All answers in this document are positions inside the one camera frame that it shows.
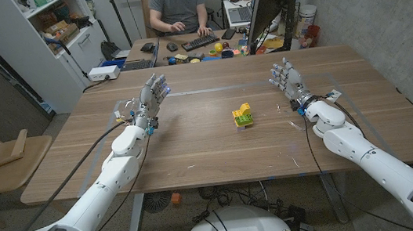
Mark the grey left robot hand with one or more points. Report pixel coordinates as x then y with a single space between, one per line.
148 99

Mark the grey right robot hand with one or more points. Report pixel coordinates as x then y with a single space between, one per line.
292 81

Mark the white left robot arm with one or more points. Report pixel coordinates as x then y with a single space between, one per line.
111 178

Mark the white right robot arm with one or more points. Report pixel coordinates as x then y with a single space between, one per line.
356 148

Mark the yellow green Lego block stack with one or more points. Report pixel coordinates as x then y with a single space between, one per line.
243 117

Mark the dark open laptop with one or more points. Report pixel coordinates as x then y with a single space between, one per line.
142 62

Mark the white tag on right wrist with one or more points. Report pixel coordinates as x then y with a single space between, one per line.
333 95

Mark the wooden office desk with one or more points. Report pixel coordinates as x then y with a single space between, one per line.
167 55

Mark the blue bin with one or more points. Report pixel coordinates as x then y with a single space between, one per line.
113 63

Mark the red cup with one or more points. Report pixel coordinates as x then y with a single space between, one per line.
313 34

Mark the black pouch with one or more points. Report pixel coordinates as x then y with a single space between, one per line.
147 47

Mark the white power box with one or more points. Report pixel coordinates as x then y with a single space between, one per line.
103 73

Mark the black computer mouse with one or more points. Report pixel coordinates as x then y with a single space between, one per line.
171 46

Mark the black bag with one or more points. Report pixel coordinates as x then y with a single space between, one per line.
108 49

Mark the white canister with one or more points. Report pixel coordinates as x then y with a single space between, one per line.
307 18

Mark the black keyboard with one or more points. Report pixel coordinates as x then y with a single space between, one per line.
200 42

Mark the black smartphone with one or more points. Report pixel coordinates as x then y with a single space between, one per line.
228 34

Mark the yellow ball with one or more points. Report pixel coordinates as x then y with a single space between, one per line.
218 47

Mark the black computer monitor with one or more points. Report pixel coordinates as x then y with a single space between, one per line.
269 1

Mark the silver laptop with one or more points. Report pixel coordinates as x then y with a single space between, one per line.
241 13

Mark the brown office chair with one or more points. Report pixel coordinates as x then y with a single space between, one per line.
147 12

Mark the person in grey t-shirt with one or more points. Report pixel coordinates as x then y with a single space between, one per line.
177 4

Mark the black round fan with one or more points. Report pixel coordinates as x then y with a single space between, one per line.
157 201

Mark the small orange block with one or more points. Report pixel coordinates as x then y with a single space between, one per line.
176 198

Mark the cardboard box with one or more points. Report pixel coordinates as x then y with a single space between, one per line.
64 32

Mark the grey table leg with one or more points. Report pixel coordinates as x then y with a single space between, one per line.
334 198
135 219

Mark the white shelf cabinet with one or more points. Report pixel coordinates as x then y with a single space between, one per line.
36 45

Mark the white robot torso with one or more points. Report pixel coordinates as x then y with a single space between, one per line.
238 230

